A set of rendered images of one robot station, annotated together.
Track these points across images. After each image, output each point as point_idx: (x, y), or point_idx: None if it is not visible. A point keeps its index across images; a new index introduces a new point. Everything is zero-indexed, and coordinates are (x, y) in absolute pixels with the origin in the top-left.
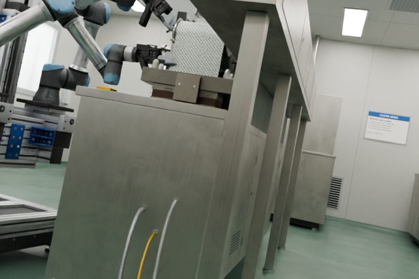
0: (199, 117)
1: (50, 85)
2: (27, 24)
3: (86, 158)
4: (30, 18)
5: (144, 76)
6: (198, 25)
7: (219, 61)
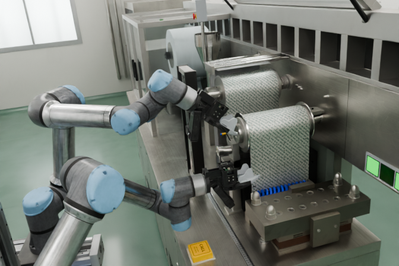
0: (355, 258)
1: (51, 227)
2: (75, 256)
3: None
4: (76, 247)
5: (268, 236)
6: (273, 122)
7: (307, 155)
